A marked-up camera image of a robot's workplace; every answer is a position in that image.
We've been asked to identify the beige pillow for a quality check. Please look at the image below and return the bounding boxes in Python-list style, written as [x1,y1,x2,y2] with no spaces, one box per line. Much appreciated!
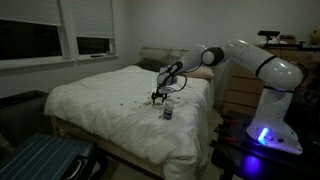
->
[186,65,215,80]

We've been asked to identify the wooden bed frame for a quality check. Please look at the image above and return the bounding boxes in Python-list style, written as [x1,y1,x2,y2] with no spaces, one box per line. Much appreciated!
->
[49,115,168,179]

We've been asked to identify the white window sill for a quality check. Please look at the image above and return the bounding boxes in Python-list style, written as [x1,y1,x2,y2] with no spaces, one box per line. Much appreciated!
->
[0,54,119,71]

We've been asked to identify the black robot table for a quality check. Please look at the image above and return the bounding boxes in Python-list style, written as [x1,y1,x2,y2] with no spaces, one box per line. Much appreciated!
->
[209,109,320,180]

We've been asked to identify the black clamp red handle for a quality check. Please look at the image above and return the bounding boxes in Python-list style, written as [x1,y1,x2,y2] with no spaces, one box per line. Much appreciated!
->
[213,128,236,143]
[219,114,239,125]

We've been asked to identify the wooden dresser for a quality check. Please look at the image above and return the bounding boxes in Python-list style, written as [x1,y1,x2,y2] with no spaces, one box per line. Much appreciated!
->
[221,44,320,118]

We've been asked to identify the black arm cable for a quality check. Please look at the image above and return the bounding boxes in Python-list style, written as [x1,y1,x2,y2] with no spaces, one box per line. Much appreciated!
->
[168,54,309,94]

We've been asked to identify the beige headboard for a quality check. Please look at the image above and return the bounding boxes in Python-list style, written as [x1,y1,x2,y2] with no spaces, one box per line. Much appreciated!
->
[139,46,191,68]

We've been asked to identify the dark window pane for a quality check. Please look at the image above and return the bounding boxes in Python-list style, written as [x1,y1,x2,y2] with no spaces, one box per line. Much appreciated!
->
[76,36,111,56]
[0,19,64,61]

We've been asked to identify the white quilted duvet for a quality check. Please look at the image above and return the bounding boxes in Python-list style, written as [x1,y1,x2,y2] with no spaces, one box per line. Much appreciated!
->
[43,64,216,180]

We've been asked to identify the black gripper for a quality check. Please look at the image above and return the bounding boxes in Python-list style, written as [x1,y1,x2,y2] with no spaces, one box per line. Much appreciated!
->
[151,88,169,104]

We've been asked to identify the white roller blind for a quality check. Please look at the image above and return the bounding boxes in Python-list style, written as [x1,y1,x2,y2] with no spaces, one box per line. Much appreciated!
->
[0,0,64,28]
[71,0,115,40]

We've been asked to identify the black low furniture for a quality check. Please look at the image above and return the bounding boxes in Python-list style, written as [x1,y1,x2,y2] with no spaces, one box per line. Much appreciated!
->
[0,89,52,148]

